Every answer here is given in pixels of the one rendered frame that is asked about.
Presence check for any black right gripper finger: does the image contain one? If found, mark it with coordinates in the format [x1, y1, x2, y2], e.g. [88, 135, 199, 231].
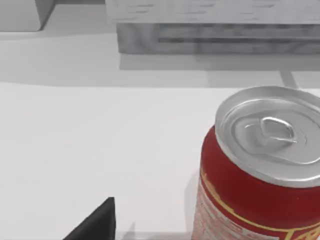
[62, 196, 117, 240]

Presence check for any red and white can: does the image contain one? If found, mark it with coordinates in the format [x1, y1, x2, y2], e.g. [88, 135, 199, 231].
[191, 85, 320, 240]

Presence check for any grey wooden cabinet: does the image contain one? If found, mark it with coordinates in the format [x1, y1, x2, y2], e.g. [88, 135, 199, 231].
[104, 0, 320, 26]

